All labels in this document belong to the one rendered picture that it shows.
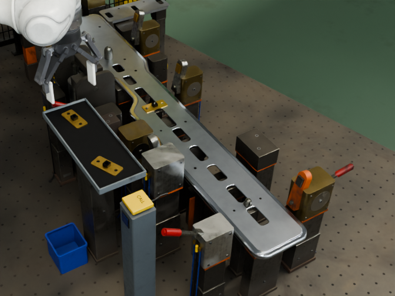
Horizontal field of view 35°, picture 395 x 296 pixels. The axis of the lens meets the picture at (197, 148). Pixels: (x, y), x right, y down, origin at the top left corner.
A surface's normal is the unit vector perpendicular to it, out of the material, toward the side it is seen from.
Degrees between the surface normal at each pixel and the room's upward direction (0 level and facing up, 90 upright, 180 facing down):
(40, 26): 90
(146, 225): 90
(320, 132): 0
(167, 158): 0
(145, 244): 90
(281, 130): 0
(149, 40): 90
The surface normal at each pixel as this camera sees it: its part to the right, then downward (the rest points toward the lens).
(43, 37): 0.15, 0.65
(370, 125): 0.05, -0.75
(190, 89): 0.55, 0.58
